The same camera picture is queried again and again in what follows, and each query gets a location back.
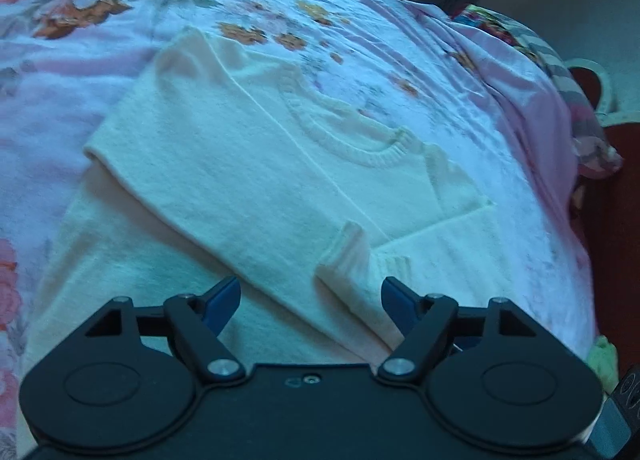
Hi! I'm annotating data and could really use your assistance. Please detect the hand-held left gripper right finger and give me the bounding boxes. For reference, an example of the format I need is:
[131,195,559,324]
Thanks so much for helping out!
[377,277,539,384]

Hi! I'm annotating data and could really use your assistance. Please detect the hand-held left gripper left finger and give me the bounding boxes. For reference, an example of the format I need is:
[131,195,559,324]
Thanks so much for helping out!
[84,275,247,384]

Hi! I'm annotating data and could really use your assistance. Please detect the white knit sweater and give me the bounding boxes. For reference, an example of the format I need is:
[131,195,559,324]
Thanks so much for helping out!
[22,26,498,381]

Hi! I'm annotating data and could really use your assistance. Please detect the small light green cloth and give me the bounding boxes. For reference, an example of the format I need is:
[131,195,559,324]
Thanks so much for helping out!
[587,335,619,389]

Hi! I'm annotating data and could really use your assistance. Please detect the red-brown headboard white trim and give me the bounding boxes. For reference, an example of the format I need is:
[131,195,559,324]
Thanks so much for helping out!
[565,56,640,376]

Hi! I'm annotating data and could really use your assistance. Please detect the pink floral bedsheet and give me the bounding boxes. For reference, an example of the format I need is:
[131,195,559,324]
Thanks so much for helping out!
[0,0,602,453]

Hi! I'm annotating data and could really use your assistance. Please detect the colourful striped floral pillow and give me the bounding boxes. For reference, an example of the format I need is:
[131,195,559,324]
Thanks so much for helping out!
[451,5,624,179]

